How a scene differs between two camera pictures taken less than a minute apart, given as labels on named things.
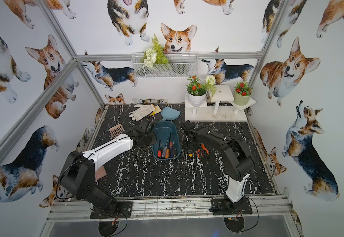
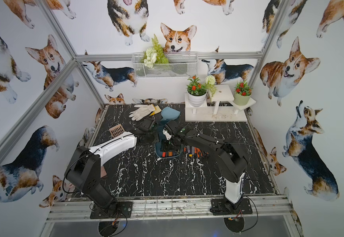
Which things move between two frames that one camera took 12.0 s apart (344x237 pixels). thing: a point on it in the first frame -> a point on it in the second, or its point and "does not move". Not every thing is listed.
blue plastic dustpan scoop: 169,113 does not move
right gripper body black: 189,144 -> 171,141
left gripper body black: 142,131 does not move
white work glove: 143,110 does not move
